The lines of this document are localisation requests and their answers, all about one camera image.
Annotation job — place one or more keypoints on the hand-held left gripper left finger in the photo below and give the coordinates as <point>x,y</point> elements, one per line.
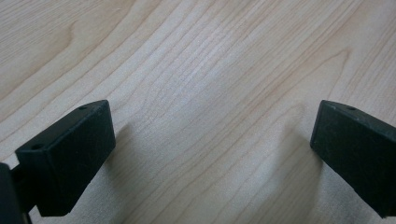
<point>70,155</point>

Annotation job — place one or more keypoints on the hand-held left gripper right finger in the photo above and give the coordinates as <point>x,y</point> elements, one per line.
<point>355,146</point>

